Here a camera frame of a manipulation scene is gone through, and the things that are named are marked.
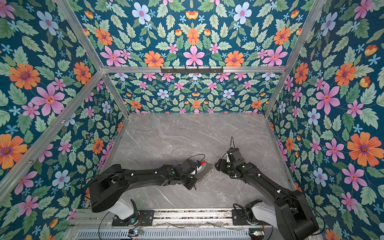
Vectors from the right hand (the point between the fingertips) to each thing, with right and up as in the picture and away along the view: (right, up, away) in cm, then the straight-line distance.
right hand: (218, 165), depth 86 cm
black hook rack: (-16, +58, +7) cm, 61 cm away
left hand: (-11, -8, -4) cm, 14 cm away
